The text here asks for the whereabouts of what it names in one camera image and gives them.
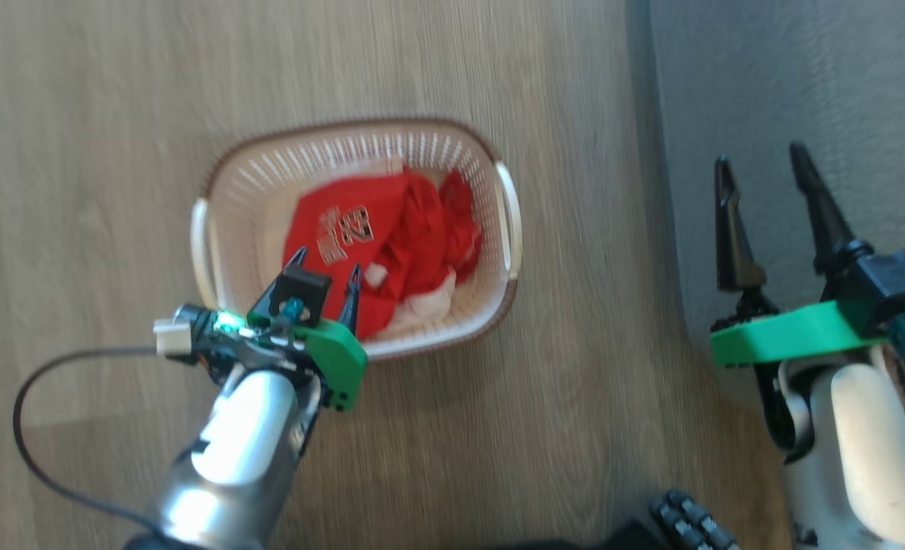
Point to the red and white garment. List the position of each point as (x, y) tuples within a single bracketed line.
[(437, 229)]

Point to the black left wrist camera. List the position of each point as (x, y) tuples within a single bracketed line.
[(299, 294)]

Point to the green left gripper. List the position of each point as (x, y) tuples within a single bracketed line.
[(337, 359)]

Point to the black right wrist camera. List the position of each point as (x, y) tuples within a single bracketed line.
[(883, 290)]

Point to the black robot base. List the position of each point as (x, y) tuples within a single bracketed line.
[(681, 527)]

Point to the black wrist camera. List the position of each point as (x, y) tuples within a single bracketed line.
[(883, 290), (299, 294)]

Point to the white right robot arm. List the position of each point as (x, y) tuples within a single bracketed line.
[(864, 466)]

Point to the beige plastic laundry basket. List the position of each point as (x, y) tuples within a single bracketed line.
[(269, 176)]

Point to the grey fabric sofa seat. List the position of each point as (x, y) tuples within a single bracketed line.
[(803, 92)]

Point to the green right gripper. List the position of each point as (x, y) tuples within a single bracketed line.
[(788, 336)]

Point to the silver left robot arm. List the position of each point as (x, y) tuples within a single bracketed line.
[(246, 435)]

